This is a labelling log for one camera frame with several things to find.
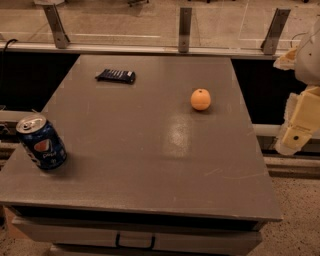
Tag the dark blue snack packet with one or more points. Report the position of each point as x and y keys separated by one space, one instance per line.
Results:
x=117 y=76

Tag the blue pepsi can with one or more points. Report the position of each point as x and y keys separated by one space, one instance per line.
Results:
x=41 y=141

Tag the black drawer handle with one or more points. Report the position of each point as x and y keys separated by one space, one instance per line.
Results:
x=133 y=240

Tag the metal bracket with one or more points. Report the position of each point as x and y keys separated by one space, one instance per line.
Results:
x=270 y=43
x=49 y=7
x=184 y=29

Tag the metal rail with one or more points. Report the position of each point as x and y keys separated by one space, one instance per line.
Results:
x=236 y=53

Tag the left metal bracket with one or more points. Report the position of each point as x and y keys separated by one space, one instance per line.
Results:
x=49 y=7

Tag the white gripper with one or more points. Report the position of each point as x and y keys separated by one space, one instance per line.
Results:
x=309 y=63

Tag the orange fruit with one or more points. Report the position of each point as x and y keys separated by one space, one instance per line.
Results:
x=200 y=99

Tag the middle metal bracket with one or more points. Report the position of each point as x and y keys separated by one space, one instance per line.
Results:
x=184 y=29

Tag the grey cabinet drawer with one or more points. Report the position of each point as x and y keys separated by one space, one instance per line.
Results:
x=97 y=238

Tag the right metal bracket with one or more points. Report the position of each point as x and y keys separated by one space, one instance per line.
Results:
x=270 y=43

